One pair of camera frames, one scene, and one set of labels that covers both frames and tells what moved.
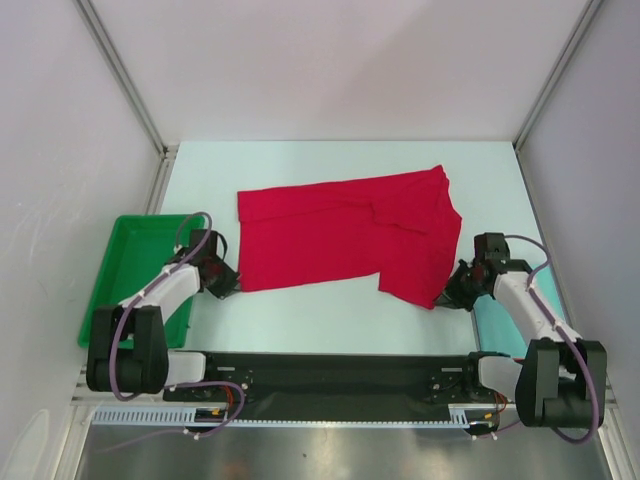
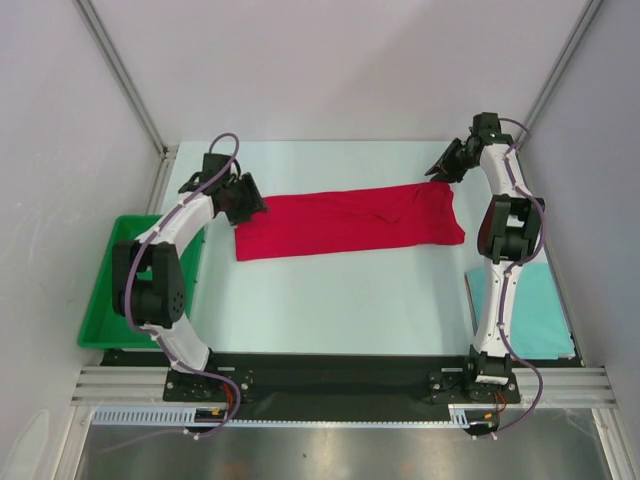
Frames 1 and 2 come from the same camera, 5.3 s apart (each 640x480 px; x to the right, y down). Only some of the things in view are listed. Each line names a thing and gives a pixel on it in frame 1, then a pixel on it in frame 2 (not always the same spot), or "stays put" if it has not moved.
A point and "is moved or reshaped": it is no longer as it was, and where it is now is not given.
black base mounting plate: x=337 y=383 stays put
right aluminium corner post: x=557 y=71 stays put
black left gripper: x=230 y=282 → x=253 y=201
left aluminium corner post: x=167 y=152 stays put
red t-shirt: x=403 y=227 is moved or reshaped
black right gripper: x=458 y=285 → x=448 y=158
